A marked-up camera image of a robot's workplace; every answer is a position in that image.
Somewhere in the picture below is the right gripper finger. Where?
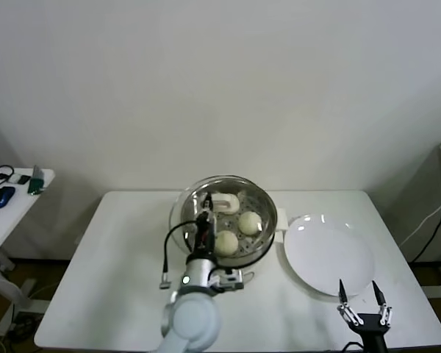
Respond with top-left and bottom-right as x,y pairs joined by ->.
337,278 -> 365,327
371,279 -> 393,327

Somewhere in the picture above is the black power cable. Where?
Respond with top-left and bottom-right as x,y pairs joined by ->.
407,193 -> 441,264

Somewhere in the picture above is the white side table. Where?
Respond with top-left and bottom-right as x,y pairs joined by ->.
0,167 -> 56,338

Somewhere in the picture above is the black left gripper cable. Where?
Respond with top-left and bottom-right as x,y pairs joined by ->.
159,219 -> 207,291

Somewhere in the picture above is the cream electric cooking pot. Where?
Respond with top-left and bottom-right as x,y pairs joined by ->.
205,231 -> 286,291

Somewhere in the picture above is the blue computer mouse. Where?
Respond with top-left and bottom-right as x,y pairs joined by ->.
0,186 -> 15,210

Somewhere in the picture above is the white power cable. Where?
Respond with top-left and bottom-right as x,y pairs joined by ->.
398,190 -> 441,247

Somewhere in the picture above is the green circuit board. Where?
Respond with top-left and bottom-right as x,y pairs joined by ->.
27,164 -> 46,196

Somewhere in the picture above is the stainless steel steamer basket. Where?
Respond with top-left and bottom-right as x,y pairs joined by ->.
179,178 -> 288,266

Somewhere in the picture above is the white round plate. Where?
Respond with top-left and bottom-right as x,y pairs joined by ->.
282,214 -> 376,297

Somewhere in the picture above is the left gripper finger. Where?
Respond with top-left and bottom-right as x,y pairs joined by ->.
196,212 -> 217,237
201,190 -> 214,214

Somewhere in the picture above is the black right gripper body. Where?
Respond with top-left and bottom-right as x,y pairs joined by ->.
348,312 -> 390,353

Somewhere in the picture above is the dark floor cable bundle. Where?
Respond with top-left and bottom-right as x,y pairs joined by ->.
0,311 -> 38,353

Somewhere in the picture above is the glass lid with cream handle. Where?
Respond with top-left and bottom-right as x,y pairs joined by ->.
170,174 -> 271,257

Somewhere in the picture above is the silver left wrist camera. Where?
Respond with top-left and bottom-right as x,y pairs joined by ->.
208,268 -> 245,292

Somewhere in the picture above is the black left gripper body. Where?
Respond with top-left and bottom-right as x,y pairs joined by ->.
188,233 -> 218,261

